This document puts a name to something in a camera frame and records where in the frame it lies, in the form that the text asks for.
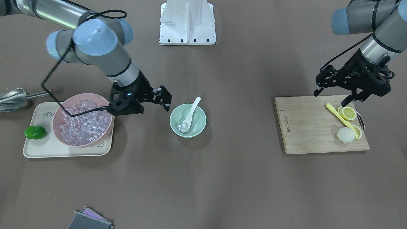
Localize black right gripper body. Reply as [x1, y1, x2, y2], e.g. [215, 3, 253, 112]
[107, 71, 159, 116]

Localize lemon slices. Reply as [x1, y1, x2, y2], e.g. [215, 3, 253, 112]
[337, 106, 362, 138]

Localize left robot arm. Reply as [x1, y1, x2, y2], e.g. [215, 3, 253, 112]
[314, 0, 407, 107]

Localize pink bowl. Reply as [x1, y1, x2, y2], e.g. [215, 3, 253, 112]
[52, 93, 114, 147]

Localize mint green bowl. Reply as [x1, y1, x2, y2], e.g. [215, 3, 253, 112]
[169, 103, 207, 138]

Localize grey folded cloth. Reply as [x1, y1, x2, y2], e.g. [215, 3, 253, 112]
[67, 206, 114, 229]

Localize yellow plastic knife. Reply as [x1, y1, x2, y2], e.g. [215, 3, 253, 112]
[325, 103, 361, 139]

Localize clear ice cube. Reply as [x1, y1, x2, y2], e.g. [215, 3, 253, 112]
[178, 124, 189, 133]

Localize white camera pillar base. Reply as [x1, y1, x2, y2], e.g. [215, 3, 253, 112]
[159, 0, 216, 45]

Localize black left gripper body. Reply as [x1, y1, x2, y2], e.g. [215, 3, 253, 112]
[316, 50, 395, 101]

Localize pile of ice cubes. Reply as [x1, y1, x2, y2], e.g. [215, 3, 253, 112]
[59, 111, 113, 145]

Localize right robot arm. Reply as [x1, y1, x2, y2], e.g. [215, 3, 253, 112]
[1, 0, 172, 116]

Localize metal ice scoop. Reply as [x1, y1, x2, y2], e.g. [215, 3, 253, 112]
[0, 88, 51, 113]

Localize wooden cutting board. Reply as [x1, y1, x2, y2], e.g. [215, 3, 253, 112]
[274, 95, 370, 155]

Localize cream plastic tray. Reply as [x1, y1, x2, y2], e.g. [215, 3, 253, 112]
[23, 102, 113, 158]

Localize green lime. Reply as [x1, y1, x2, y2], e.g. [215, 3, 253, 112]
[24, 126, 47, 140]

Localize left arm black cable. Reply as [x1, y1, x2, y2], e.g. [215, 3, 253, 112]
[320, 32, 372, 72]

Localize white ceramic spoon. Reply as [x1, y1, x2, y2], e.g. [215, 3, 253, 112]
[181, 97, 201, 129]

